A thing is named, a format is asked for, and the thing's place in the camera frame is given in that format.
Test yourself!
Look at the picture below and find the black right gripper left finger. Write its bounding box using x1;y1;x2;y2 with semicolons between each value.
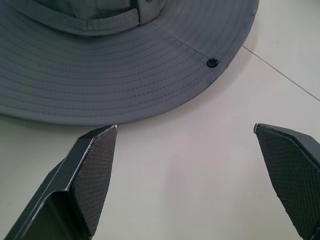
4;124;119;240

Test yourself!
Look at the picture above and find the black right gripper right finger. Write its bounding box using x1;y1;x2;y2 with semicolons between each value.
253;122;320;240

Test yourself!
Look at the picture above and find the grey wide-brim bucket hat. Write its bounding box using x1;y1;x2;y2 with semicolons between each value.
0;0;259;127

